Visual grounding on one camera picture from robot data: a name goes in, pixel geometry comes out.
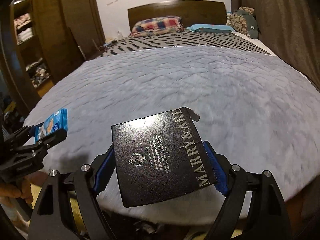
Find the blue snack packet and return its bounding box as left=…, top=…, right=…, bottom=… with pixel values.
left=34, top=108, right=68, bottom=142

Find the black box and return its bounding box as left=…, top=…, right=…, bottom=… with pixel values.
left=112, top=107, right=216, bottom=207

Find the left hand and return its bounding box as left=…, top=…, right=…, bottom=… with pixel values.
left=1, top=178, right=33, bottom=207

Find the grey fluffy blanket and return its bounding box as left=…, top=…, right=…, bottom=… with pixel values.
left=22, top=45, right=320, bottom=227

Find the wooden wardrobe with shelves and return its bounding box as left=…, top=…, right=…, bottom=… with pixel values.
left=1, top=0, right=105, bottom=116

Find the black striped bed sheet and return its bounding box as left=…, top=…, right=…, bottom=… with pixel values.
left=102, top=29, right=275, bottom=57

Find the light blue pillow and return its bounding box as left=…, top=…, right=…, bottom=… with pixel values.
left=187, top=24, right=234, bottom=33

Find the patterned cushion pile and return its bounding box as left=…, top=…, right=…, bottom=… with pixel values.
left=227, top=7, right=259, bottom=39

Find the plaid red blue pillow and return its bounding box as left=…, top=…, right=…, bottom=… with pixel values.
left=129, top=16, right=184, bottom=38

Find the dark wooden headboard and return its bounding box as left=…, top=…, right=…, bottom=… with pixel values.
left=127, top=0, right=227, bottom=29

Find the brown curtain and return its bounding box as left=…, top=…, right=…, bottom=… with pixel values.
left=231, top=0, right=319, bottom=87

